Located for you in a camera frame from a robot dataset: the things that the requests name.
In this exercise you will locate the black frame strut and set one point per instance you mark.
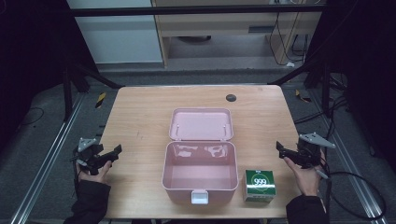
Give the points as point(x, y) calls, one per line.
point(90, 76)
point(299, 73)

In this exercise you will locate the aluminium floor rail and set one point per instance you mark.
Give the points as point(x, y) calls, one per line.
point(348, 155)
point(49, 155)

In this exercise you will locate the black horizontal frame bar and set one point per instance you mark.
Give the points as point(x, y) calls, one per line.
point(186, 10)

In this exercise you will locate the black curtain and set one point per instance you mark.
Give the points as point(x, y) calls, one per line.
point(370, 77)
point(28, 62)

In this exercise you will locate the dark round table grommet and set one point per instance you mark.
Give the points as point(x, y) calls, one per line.
point(231, 98)

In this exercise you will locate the yellow and black tape piece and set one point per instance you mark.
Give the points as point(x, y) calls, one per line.
point(302, 97)
point(100, 100)

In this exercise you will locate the green and white medicine box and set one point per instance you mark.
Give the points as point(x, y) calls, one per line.
point(259, 186)

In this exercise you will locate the white plug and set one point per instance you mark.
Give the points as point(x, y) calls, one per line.
point(290, 64)

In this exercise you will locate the pink plastic storage box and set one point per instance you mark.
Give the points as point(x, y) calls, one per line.
point(200, 165)

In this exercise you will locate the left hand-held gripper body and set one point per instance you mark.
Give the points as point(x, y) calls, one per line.
point(89, 151)

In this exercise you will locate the person's right hand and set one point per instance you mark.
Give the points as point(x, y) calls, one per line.
point(305, 179)

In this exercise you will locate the person's left hand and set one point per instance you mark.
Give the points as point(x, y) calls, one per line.
point(96, 176)

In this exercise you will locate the white cabinet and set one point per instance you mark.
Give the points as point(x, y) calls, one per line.
point(118, 34)

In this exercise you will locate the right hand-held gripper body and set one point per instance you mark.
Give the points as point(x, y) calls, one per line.
point(308, 151)

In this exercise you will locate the light wooden desk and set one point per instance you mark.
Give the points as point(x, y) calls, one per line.
point(218, 23)

